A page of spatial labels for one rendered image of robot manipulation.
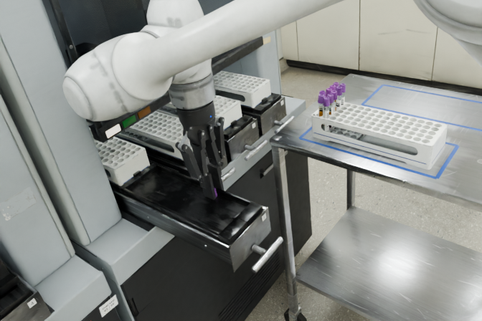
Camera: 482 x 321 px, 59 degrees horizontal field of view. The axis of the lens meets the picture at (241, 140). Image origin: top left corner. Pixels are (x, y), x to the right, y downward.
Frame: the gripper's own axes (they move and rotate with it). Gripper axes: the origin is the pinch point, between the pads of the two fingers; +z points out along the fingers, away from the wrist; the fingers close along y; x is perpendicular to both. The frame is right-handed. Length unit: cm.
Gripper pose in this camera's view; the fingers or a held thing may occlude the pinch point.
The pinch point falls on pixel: (211, 181)
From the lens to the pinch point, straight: 96.2
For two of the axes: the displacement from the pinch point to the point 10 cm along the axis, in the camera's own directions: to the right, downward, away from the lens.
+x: 7.9, 2.3, -5.7
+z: 1.3, 8.4, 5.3
